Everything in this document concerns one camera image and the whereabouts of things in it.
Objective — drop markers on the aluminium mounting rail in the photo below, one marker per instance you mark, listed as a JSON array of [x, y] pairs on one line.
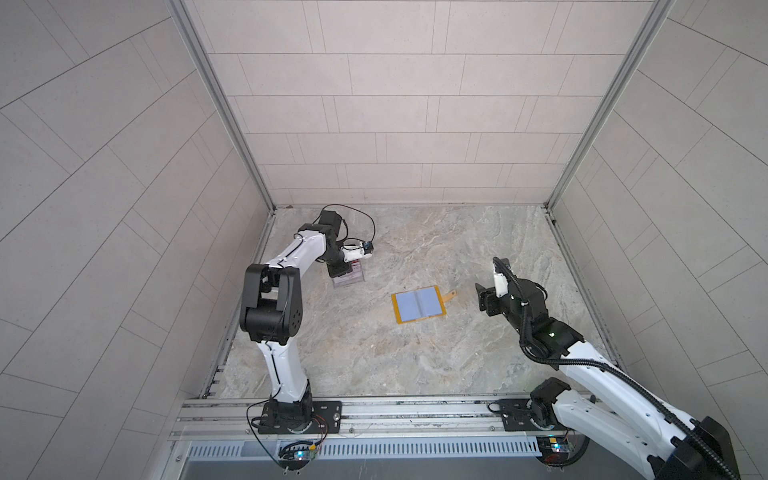
[[362, 417]]

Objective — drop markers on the left green circuit board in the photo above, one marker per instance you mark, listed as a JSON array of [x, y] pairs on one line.
[[295, 456]]

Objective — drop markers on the green circuit board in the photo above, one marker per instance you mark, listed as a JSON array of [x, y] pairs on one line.
[[554, 449], [295, 456]]

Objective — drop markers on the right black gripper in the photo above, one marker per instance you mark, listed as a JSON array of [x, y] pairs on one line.
[[487, 298]]

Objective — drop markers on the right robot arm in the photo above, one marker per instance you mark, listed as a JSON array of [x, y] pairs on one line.
[[600, 401]]

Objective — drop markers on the yellow leather card holder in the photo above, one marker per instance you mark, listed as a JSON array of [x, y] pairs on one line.
[[420, 304]]

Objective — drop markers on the white VIP card in stand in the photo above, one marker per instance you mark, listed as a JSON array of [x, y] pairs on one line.
[[353, 275]]

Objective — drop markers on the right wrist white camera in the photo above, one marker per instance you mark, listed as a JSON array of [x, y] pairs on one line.
[[502, 274]]

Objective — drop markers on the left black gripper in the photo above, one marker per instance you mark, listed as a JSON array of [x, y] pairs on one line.
[[343, 267]]

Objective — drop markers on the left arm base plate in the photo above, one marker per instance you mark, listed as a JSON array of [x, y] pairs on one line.
[[298, 418]]

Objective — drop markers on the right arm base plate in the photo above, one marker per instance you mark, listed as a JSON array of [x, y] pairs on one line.
[[518, 415]]

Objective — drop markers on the white ventilation grille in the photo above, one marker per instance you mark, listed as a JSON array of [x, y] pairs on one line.
[[374, 448]]

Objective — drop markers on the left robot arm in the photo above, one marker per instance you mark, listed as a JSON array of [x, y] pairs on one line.
[[272, 306]]

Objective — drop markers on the right green circuit board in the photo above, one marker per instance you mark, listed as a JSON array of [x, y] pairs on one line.
[[554, 449]]

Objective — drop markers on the clear acrylic card stand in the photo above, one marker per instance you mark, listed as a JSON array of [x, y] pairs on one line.
[[349, 273]]

